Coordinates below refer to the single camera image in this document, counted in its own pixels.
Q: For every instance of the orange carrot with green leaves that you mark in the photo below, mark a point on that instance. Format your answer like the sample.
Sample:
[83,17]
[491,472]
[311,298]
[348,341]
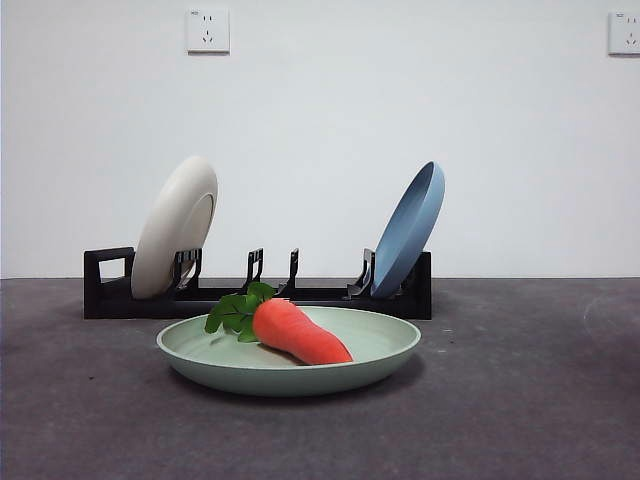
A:
[295,332]

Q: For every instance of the green round plate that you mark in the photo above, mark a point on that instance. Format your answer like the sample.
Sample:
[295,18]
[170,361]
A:
[280,377]

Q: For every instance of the blue round plate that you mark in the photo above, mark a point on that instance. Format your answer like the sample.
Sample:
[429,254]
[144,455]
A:
[407,235]

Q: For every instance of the cream round plate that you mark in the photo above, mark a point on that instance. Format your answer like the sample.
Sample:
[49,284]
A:
[170,225]

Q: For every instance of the black plate rack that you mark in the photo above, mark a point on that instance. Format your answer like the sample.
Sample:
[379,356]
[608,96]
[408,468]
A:
[125,306]

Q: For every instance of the white wall socket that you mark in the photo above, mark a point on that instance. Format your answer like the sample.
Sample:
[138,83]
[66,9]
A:
[625,34]
[208,31]

